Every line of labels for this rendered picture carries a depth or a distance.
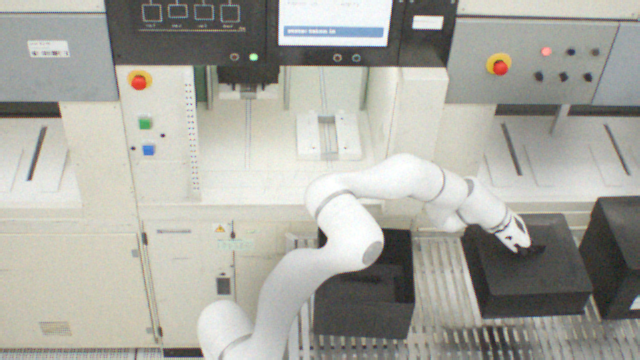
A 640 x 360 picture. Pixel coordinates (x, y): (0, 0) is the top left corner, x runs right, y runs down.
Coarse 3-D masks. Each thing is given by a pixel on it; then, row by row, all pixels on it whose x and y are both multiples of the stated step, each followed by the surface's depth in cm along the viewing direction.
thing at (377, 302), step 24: (384, 240) 235; (408, 240) 233; (384, 264) 243; (408, 264) 230; (336, 288) 235; (360, 288) 236; (384, 288) 236; (408, 288) 227; (336, 312) 216; (360, 312) 216; (384, 312) 215; (408, 312) 215; (360, 336) 224; (384, 336) 223
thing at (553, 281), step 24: (528, 216) 222; (552, 216) 222; (480, 240) 214; (552, 240) 215; (480, 264) 209; (504, 264) 208; (528, 264) 209; (552, 264) 209; (576, 264) 210; (480, 288) 209; (504, 288) 203; (528, 288) 203; (552, 288) 203; (576, 288) 204; (480, 312) 209; (504, 312) 207; (528, 312) 208; (552, 312) 209; (576, 312) 210
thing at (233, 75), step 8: (224, 72) 272; (232, 72) 272; (240, 72) 272; (248, 72) 272; (256, 72) 273; (264, 72) 273; (272, 72) 273; (224, 80) 274; (232, 80) 274; (240, 80) 275; (248, 80) 275; (256, 80) 275; (264, 80) 275; (272, 80) 276; (232, 88) 278; (264, 88) 279
